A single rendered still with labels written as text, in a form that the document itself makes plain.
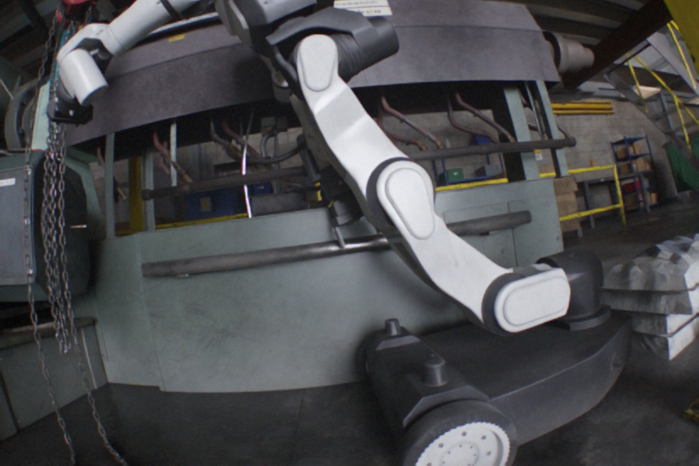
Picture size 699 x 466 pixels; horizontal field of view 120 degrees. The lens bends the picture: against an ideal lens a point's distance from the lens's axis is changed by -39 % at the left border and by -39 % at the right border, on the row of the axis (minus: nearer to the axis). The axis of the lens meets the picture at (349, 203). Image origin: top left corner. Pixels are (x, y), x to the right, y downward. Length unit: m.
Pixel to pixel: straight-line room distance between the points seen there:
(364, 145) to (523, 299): 0.46
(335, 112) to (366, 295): 0.63
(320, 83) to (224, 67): 0.75
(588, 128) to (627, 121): 1.75
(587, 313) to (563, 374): 0.27
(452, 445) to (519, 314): 0.32
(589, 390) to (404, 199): 0.56
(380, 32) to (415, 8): 0.76
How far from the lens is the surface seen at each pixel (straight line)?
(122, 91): 1.59
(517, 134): 1.53
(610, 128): 9.47
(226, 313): 1.16
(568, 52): 1.92
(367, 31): 0.81
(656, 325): 1.13
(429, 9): 1.59
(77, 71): 0.69
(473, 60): 1.46
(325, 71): 0.71
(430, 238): 0.65
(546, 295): 0.78
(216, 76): 1.38
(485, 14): 1.68
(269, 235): 1.10
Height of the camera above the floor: 0.47
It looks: 7 degrees up
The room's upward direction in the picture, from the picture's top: 8 degrees counter-clockwise
